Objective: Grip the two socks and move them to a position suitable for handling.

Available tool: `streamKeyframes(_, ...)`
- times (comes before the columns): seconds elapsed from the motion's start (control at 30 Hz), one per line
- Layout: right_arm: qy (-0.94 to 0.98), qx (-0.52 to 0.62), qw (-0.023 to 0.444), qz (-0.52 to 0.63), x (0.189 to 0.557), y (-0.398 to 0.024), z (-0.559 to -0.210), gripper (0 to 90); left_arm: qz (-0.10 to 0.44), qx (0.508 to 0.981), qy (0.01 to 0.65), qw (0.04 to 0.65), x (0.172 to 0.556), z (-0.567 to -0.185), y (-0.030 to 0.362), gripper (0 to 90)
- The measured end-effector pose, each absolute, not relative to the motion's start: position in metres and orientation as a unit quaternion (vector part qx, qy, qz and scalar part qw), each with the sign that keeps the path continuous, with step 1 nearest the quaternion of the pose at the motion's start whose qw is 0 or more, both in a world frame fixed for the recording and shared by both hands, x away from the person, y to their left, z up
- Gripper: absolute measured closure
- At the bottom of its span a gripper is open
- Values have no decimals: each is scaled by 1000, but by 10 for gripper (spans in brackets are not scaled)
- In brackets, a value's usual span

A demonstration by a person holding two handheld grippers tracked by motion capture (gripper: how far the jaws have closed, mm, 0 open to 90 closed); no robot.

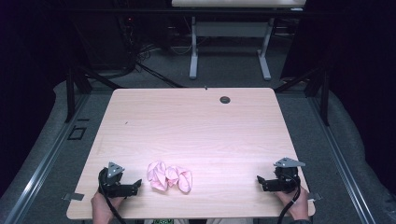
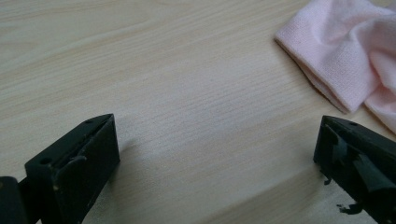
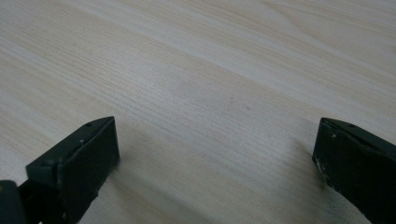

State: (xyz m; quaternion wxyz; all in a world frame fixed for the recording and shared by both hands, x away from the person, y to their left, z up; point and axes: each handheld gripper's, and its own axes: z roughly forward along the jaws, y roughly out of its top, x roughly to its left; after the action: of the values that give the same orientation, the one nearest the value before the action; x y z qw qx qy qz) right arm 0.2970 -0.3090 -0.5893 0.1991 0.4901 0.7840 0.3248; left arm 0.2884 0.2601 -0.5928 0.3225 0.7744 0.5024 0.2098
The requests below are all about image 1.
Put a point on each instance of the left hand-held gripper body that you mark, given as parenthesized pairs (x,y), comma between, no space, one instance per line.
(111,185)

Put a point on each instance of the dark equipment rack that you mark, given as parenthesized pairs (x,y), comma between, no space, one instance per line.
(126,34)

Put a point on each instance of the black metal frame stand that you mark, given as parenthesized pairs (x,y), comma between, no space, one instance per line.
(71,93)
(323,96)

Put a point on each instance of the person's right hand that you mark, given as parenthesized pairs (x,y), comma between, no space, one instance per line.
(295,203)

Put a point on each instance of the grey metal table bracket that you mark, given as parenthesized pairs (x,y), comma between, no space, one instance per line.
(74,196)
(313,196)

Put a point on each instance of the round grey table grommet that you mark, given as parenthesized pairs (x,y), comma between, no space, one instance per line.
(224,100)

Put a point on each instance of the black horizontal frame bar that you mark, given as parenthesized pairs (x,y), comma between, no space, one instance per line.
(155,11)

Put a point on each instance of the person's left hand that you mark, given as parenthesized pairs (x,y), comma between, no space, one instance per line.
(101,207)

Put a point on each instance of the black tape strip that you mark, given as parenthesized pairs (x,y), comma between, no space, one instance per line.
(83,119)

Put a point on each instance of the black tape square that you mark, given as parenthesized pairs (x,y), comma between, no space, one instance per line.
(70,133)

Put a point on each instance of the aluminium floor rail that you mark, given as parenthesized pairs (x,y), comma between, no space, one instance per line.
(342,168)
(40,174)

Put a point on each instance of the white desk with grey legs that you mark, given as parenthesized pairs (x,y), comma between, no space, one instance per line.
(230,29)

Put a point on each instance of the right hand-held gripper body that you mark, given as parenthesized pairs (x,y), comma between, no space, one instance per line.
(285,180)

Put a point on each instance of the pink sock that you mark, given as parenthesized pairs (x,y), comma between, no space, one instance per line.
(158,175)
(182,179)

